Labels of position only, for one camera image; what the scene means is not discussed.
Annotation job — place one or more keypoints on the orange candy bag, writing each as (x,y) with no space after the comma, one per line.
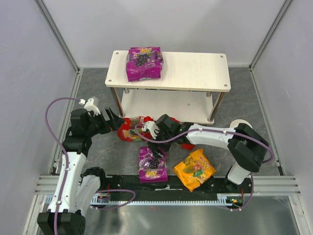
(195,170)

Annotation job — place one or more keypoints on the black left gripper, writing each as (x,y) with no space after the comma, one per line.
(107,120)

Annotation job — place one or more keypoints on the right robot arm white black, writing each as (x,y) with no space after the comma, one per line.
(249,149)

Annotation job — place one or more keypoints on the white slotted cable duct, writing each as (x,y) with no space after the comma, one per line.
(220,201)

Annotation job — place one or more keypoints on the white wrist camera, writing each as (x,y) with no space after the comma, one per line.
(91,105)
(152,128)

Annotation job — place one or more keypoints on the aluminium corner frame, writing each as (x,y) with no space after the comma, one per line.
(56,32)
(270,33)

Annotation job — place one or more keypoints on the red candy bag left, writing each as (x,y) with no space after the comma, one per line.
(127,131)

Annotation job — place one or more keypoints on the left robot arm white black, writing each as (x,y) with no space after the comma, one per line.
(75,188)

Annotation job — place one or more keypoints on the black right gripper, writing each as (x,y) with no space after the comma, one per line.
(160,141)

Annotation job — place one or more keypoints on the aluminium corner frame left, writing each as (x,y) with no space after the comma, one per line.
(56,32)

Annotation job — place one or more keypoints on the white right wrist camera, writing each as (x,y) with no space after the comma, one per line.
(152,128)

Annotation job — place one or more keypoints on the purple candy bag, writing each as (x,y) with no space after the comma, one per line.
(144,63)
(150,168)

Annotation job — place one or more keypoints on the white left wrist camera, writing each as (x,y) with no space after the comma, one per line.
(91,105)

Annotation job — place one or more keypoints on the white ceramic bowl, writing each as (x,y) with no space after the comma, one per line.
(235,123)

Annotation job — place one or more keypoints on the red candy bag right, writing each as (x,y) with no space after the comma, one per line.
(186,146)

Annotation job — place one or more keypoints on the aluminium corner frame right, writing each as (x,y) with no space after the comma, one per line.
(270,33)

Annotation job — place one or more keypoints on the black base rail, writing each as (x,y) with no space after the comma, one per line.
(212,186)

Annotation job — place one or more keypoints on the red candy bag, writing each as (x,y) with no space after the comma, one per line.
(127,131)
(186,146)

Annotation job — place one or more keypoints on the white two-tier wooden shelf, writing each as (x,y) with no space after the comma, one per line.
(190,89)

